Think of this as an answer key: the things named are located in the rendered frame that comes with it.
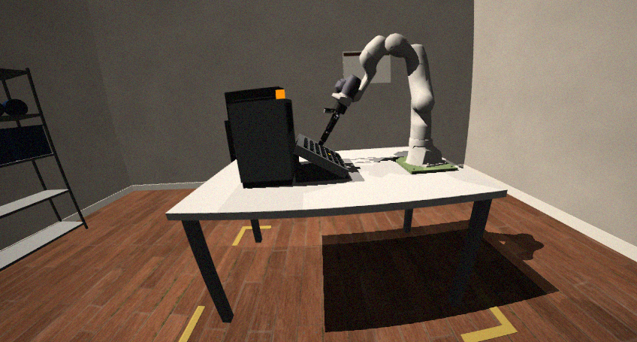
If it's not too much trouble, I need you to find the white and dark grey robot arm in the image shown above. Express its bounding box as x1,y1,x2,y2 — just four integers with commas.
332,33,446,168

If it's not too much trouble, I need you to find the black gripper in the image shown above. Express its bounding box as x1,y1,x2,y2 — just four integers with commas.
321,101,347,142

